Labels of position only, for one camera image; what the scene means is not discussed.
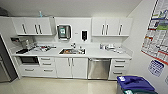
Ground white drawer under microwave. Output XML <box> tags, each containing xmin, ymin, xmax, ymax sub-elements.
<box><xmin>18</xmin><ymin>64</ymin><xmax>41</xmax><ymax>79</ymax></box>

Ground black flat tray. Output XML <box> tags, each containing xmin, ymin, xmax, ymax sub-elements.
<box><xmin>15</xmin><ymin>48</ymin><xmax>30</xmax><ymax>55</ymax></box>

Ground steel paper towel dispenser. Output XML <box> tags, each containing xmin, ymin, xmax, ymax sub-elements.
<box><xmin>56</xmin><ymin>23</ymin><xmax>73</xmax><ymax>42</ymax></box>

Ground dish drying rack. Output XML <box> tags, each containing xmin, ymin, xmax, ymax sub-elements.
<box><xmin>32</xmin><ymin>44</ymin><xmax>57</xmax><ymax>54</ymax></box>

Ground white wall cabinet four doors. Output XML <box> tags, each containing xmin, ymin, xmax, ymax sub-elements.
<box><xmin>91</xmin><ymin>16</ymin><xmax>134</xmax><ymax>38</ymax></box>

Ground stainless steel dishwasher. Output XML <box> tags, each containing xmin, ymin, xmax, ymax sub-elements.
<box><xmin>87</xmin><ymin>57</ymin><xmax>112</xmax><ymax>81</ymax></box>

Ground blue lid recycling bin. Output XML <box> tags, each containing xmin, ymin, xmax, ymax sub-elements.
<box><xmin>116</xmin><ymin>74</ymin><xmax>156</xmax><ymax>93</ymax></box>

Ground white sink base cabinet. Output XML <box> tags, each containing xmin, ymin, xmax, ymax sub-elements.
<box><xmin>54</xmin><ymin>57</ymin><xmax>89</xmax><ymax>80</ymax></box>

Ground stainless steel refrigerator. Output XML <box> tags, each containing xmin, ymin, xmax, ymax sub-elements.
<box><xmin>0</xmin><ymin>34</ymin><xmax>19</xmax><ymax>84</ymax></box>

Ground white drawer unit beside dishwasher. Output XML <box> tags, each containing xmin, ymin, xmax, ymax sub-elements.
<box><xmin>108</xmin><ymin>58</ymin><xmax>130</xmax><ymax>81</ymax></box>

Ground large colourful wall poster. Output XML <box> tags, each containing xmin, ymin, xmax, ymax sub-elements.
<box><xmin>140</xmin><ymin>0</ymin><xmax>168</xmax><ymax>66</ymax></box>

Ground teal spray bottle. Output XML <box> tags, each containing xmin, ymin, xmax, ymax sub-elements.
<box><xmin>37</xmin><ymin>10</ymin><xmax>45</xmax><ymax>19</ymax></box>

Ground black built-in microwave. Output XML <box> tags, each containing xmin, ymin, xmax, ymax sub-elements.
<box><xmin>16</xmin><ymin>55</ymin><xmax>41</xmax><ymax>67</ymax></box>

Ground white drawer unit beside microwave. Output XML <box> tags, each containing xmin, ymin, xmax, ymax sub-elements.
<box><xmin>37</xmin><ymin>56</ymin><xmax>56</xmax><ymax>79</ymax></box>

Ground blue dish soap bottle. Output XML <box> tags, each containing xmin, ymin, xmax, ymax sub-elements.
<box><xmin>98</xmin><ymin>42</ymin><xmax>105</xmax><ymax>51</ymax></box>

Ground green lid bin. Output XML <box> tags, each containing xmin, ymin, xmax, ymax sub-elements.
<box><xmin>122</xmin><ymin>88</ymin><xmax>160</xmax><ymax>94</ymax></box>

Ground black soap dispenser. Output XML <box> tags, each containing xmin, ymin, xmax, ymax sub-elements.
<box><xmin>80</xmin><ymin>29</ymin><xmax>89</xmax><ymax>42</ymax></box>

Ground chrome faucet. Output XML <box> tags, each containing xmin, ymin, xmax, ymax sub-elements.
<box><xmin>69</xmin><ymin>42</ymin><xmax>79</xmax><ymax>51</ymax></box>

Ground steel kitchen sink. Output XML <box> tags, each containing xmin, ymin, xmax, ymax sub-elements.
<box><xmin>58</xmin><ymin>47</ymin><xmax>87</xmax><ymax>56</ymax></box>

